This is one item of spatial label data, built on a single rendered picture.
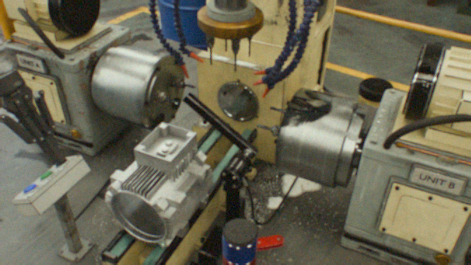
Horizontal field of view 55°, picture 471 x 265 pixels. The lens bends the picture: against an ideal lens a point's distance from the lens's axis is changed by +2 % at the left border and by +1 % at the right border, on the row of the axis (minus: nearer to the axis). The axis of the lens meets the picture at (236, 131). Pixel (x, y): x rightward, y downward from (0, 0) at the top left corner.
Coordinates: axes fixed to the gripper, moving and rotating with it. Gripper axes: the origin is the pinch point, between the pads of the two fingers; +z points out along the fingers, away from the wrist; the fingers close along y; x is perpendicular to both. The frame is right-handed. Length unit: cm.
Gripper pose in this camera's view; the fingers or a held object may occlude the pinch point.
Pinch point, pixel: (52, 149)
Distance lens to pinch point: 118.2
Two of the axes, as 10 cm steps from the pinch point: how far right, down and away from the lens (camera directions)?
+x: -8.1, 1.3, 5.7
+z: 4.0, 8.3, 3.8
